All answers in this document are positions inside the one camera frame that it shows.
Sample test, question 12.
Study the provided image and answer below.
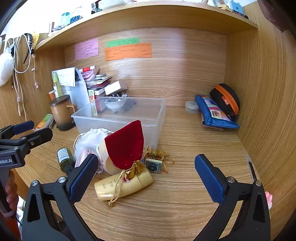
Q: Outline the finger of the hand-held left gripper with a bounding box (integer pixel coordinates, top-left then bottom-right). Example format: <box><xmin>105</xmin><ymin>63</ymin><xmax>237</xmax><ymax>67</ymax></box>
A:
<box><xmin>0</xmin><ymin>120</ymin><xmax>35</xmax><ymax>139</ymax></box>
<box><xmin>20</xmin><ymin>127</ymin><xmax>53</xmax><ymax>152</ymax></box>

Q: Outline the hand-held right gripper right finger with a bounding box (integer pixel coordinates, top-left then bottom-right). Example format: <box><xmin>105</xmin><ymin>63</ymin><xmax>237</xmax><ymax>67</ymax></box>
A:
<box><xmin>194</xmin><ymin>153</ymin><xmax>271</xmax><ymax>241</ymax></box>

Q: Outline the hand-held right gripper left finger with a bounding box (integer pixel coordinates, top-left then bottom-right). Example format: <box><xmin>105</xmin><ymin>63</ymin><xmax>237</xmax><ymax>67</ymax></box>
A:
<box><xmin>22</xmin><ymin>153</ymin><xmax>100</xmax><ymax>241</ymax></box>

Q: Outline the pink case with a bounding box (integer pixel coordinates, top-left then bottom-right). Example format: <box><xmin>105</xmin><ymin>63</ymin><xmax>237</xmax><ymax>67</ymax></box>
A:
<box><xmin>75</xmin><ymin>148</ymin><xmax>103</xmax><ymax>174</ymax></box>

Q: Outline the small green glass bottle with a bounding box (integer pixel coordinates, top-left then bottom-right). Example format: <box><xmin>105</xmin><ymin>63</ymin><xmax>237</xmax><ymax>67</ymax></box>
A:
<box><xmin>57</xmin><ymin>148</ymin><xmax>75</xmax><ymax>177</ymax></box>

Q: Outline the beige plastic jar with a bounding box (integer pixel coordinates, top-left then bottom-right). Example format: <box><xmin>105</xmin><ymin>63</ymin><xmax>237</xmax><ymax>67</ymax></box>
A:
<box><xmin>98</xmin><ymin>139</ymin><xmax>125</xmax><ymax>175</ymax></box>

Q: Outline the white drawstring pouch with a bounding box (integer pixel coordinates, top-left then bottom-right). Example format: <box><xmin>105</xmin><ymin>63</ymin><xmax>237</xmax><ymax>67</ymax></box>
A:
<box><xmin>74</xmin><ymin>128</ymin><xmax>114</xmax><ymax>158</ymax></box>

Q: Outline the gold sunscreen bottle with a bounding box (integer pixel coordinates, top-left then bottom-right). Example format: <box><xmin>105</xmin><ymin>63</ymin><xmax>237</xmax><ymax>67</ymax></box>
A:
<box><xmin>94</xmin><ymin>167</ymin><xmax>153</xmax><ymax>201</ymax></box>

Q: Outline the red velvet pouch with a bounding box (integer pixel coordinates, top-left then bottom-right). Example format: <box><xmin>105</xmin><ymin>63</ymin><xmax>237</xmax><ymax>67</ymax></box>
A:
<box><xmin>105</xmin><ymin>120</ymin><xmax>148</xmax><ymax>180</ymax></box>

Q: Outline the jade bead cord charm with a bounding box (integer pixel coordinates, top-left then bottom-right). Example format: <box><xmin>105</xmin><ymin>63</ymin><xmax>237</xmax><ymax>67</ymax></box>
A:
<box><xmin>143</xmin><ymin>146</ymin><xmax>174</xmax><ymax>174</ymax></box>

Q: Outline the small blue card packet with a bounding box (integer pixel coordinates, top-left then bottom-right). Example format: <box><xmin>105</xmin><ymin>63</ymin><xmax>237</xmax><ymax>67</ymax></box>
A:
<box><xmin>144</xmin><ymin>158</ymin><xmax>164</xmax><ymax>174</ymax></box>

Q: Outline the clear plastic storage bin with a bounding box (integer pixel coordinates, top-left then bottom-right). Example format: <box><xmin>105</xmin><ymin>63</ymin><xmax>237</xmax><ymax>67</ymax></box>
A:
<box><xmin>71</xmin><ymin>96</ymin><xmax>166</xmax><ymax>151</ymax></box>

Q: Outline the wooden desktop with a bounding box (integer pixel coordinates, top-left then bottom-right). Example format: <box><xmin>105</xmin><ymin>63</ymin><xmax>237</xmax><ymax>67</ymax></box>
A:
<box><xmin>9</xmin><ymin>105</ymin><xmax>273</xmax><ymax>241</ymax></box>

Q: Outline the person's left hand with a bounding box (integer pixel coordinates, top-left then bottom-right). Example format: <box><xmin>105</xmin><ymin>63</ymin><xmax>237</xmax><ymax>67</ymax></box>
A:
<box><xmin>5</xmin><ymin>171</ymin><xmax>18</xmax><ymax>216</ymax></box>

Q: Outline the orange and green tube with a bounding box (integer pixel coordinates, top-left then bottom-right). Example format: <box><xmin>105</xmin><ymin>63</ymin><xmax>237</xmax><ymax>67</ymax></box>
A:
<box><xmin>35</xmin><ymin>113</ymin><xmax>54</xmax><ymax>131</ymax></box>

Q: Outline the brown cylindrical canister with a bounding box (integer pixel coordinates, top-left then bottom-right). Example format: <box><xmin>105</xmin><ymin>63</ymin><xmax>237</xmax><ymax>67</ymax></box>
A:
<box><xmin>50</xmin><ymin>95</ymin><xmax>76</xmax><ymax>131</ymax></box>

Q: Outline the green spray bottle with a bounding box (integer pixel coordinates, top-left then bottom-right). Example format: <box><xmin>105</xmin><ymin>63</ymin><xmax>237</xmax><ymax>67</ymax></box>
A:
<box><xmin>53</xmin><ymin>72</ymin><xmax>63</xmax><ymax>98</ymax></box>

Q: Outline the white fluffy item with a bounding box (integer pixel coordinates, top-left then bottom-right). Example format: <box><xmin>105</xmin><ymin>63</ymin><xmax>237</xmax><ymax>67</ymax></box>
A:
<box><xmin>0</xmin><ymin>52</ymin><xmax>15</xmax><ymax>88</ymax></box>

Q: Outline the blue patchwork pencil pouch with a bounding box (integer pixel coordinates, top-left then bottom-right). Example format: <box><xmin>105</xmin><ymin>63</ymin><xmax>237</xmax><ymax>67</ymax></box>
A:
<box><xmin>195</xmin><ymin>95</ymin><xmax>239</xmax><ymax>129</ymax></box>

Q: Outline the fruit print card box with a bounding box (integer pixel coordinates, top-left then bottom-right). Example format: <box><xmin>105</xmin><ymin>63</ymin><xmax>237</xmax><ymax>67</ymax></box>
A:
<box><xmin>88</xmin><ymin>89</ymin><xmax>98</xmax><ymax>116</ymax></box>

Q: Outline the pink soft item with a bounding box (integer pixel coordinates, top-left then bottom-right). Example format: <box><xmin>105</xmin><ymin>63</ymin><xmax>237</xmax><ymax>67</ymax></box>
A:
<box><xmin>265</xmin><ymin>191</ymin><xmax>274</xmax><ymax>210</ymax></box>

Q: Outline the round white container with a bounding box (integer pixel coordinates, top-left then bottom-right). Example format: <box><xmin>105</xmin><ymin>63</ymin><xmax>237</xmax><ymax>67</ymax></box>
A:
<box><xmin>185</xmin><ymin>100</ymin><xmax>201</xmax><ymax>114</ymax></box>

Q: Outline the stack of books and packets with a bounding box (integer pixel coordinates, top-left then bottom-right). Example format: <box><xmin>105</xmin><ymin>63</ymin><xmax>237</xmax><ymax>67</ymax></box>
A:
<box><xmin>79</xmin><ymin>65</ymin><xmax>114</xmax><ymax>96</ymax></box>

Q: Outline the white bowl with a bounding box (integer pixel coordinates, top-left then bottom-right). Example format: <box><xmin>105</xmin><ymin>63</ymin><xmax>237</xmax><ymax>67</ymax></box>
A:
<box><xmin>102</xmin><ymin>97</ymin><xmax>127</xmax><ymax>112</ymax></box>

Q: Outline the black and orange zip case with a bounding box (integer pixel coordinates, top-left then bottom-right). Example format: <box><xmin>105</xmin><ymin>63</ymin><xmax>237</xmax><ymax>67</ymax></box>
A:
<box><xmin>210</xmin><ymin>83</ymin><xmax>240</xmax><ymax>120</ymax></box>

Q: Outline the white cardboard box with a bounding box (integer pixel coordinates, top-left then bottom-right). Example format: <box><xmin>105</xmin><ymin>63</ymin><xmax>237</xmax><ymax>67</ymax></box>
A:
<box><xmin>105</xmin><ymin>81</ymin><xmax>128</xmax><ymax>96</ymax></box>

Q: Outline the orange paper note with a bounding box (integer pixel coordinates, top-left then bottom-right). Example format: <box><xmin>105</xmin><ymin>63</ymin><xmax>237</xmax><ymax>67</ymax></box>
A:
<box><xmin>105</xmin><ymin>43</ymin><xmax>152</xmax><ymax>61</ymax></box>

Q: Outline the green paper note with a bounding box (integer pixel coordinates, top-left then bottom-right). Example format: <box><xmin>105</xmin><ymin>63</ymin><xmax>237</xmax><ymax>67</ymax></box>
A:
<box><xmin>107</xmin><ymin>37</ymin><xmax>140</xmax><ymax>48</ymax></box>

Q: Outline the wooden shelf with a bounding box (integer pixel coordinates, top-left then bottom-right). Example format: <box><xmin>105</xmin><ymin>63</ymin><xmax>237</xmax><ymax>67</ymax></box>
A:
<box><xmin>34</xmin><ymin>4</ymin><xmax>258</xmax><ymax>52</ymax></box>

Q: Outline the dark cloth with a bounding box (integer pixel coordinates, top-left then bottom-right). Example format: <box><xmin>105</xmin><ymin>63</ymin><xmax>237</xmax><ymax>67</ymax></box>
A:
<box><xmin>258</xmin><ymin>0</ymin><xmax>292</xmax><ymax>33</ymax></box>

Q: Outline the white cable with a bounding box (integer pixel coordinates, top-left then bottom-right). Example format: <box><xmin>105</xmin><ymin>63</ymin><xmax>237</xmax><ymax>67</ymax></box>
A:
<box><xmin>5</xmin><ymin>35</ymin><xmax>38</xmax><ymax>116</ymax></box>

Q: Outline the black chain strap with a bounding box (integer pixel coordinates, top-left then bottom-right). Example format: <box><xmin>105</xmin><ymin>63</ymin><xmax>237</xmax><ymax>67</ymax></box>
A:
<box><xmin>23</xmin><ymin>34</ymin><xmax>36</xmax><ymax>65</ymax></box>

